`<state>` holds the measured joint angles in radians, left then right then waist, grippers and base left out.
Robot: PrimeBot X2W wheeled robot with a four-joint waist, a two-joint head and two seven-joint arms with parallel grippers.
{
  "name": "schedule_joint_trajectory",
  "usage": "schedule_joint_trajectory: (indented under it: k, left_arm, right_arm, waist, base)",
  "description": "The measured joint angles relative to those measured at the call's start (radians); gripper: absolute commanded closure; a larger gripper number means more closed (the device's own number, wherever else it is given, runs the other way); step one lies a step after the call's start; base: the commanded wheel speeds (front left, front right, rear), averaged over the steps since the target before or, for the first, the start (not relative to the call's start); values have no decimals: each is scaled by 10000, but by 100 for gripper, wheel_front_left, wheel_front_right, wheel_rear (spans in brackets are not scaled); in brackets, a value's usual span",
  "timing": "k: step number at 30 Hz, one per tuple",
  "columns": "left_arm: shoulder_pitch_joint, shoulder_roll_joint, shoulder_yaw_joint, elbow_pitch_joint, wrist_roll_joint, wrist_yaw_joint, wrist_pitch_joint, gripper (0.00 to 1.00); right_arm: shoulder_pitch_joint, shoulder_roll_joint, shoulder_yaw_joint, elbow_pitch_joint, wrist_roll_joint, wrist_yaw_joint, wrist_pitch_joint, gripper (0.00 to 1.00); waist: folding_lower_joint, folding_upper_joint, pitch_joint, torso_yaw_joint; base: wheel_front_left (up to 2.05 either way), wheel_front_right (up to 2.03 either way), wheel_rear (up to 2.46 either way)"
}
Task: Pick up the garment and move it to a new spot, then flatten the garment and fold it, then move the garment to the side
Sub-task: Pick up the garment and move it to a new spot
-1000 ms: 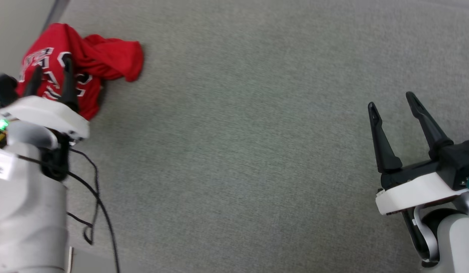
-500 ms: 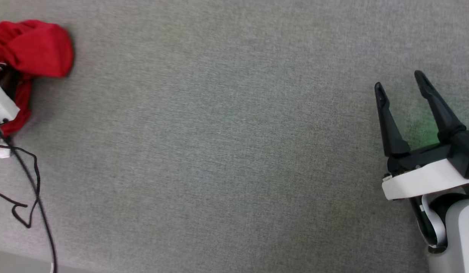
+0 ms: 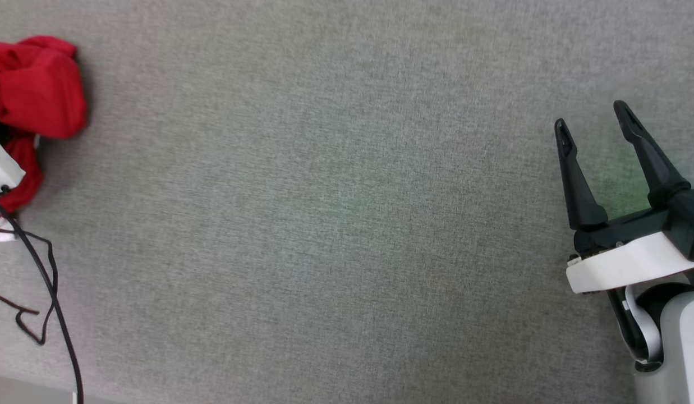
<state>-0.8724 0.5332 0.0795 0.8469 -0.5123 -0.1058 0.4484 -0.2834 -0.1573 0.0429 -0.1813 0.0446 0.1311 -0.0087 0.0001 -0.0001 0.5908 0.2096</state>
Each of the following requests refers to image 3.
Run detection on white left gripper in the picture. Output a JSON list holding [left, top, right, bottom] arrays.
[[0, 128, 26, 195]]

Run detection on red garment with white sleeves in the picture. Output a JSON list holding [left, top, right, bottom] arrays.
[[0, 35, 88, 243]]

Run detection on thin black left gripper cable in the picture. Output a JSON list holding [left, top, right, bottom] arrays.
[[0, 229, 59, 346]]

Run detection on thick black left camera cable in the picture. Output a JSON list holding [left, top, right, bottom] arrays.
[[0, 191, 84, 404]]

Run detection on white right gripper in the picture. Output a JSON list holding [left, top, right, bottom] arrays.
[[554, 100, 694, 295]]

